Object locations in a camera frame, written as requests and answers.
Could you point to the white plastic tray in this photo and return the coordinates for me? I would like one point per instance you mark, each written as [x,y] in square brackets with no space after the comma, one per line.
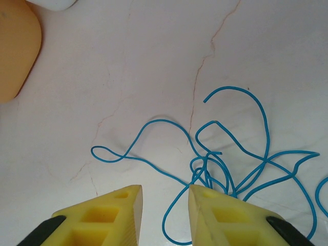
[56,3]

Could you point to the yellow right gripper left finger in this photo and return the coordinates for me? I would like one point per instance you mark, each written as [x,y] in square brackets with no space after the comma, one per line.
[102,230]

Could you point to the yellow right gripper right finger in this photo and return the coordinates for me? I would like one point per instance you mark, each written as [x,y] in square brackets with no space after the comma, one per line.
[230,225]

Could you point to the orange plastic tray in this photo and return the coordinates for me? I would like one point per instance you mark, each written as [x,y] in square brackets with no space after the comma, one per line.
[18,51]

